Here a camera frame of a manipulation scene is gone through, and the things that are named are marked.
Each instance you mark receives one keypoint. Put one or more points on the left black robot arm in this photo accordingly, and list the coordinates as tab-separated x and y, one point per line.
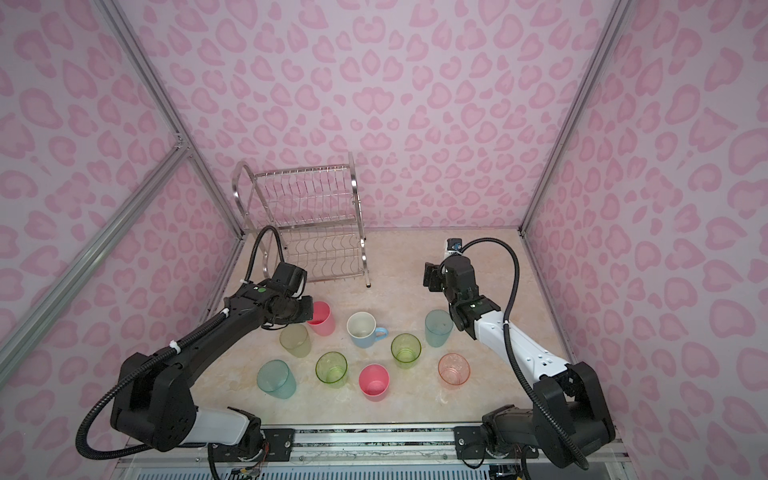
156	406

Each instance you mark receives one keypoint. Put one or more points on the yellow-green plastic cup left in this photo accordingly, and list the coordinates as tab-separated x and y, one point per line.
295	340

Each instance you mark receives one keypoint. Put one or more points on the clear peach plastic cup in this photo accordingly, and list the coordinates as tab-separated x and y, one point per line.
454	370

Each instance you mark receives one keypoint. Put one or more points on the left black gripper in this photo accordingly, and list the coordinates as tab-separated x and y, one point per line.
307	299

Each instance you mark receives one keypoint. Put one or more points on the teal plastic cup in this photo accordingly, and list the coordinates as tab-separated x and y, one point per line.
438	327
276	379

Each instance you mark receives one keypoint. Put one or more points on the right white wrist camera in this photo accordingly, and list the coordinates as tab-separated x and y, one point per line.
453	246

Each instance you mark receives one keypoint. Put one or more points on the pink plastic cup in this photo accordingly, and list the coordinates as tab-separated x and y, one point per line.
322	322
374	381

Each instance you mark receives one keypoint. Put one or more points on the green plastic cup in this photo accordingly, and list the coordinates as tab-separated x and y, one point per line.
406	349
331	369

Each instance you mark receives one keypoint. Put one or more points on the left aluminium frame beam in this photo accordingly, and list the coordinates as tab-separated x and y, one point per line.
39	319

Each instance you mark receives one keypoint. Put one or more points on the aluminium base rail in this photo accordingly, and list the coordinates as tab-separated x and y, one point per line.
376	451

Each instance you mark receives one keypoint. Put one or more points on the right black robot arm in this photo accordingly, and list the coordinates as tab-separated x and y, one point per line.
569	418

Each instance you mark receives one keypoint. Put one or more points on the chrome wire dish rack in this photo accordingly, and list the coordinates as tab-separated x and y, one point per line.
317	211

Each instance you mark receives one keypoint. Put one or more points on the teal plastic cup right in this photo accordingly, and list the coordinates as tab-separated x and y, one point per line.
438	327

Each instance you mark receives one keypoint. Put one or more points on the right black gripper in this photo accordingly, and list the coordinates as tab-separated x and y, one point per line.
432	276

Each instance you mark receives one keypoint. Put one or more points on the teal plastic cup left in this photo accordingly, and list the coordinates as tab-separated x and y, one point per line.
276	379

